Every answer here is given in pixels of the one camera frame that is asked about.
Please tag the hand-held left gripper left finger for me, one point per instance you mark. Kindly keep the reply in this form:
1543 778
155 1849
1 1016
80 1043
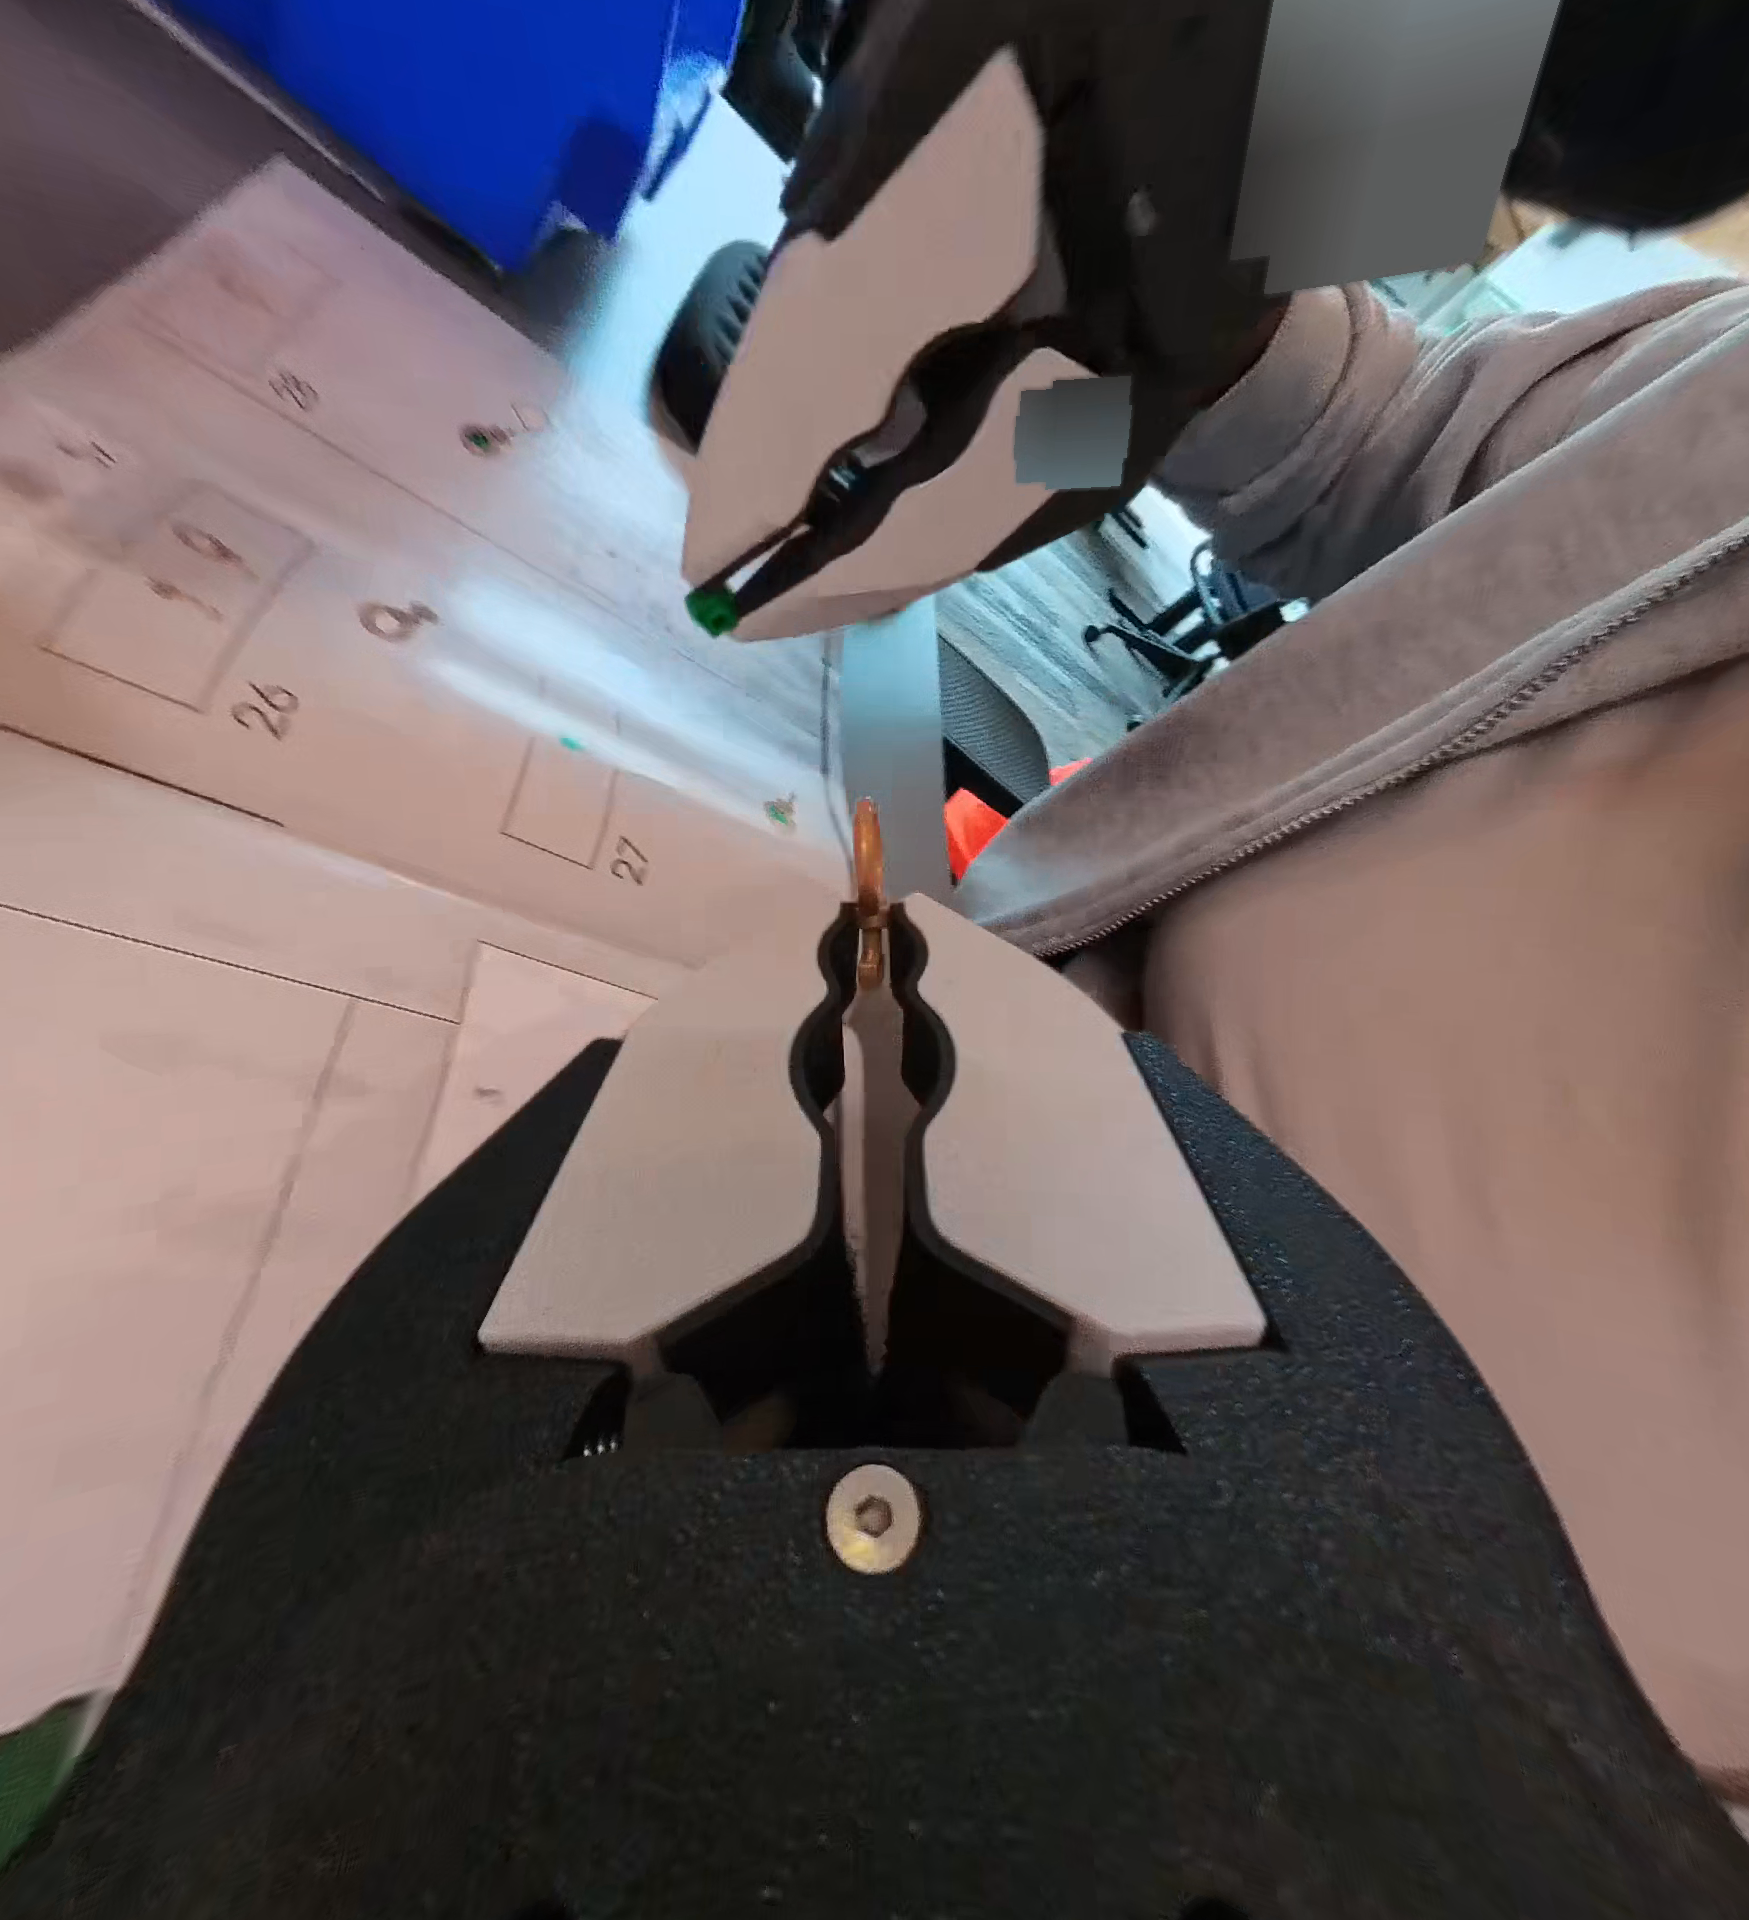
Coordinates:
663 1170

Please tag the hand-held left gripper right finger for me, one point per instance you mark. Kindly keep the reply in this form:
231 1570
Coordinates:
1069 1170

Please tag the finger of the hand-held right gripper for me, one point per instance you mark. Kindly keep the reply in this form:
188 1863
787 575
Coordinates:
934 539
874 300

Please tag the small green toy piece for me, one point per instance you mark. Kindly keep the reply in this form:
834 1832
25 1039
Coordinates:
711 610

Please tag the person's right forearm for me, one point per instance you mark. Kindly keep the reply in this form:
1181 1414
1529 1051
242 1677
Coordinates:
1489 436

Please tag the black round wheel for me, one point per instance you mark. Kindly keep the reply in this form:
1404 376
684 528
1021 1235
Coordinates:
715 337

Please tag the black wheeled chair base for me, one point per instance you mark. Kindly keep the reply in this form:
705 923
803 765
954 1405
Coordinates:
1203 607

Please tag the orange object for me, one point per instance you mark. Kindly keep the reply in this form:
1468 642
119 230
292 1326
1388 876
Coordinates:
982 823

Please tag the person's grey zip jacket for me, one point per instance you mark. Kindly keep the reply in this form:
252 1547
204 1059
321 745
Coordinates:
1338 705

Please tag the blue plastic bin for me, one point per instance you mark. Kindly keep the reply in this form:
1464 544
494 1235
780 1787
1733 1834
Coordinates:
469 104

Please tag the building instruction booklet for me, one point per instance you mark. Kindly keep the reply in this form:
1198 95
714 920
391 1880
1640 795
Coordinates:
213 1050

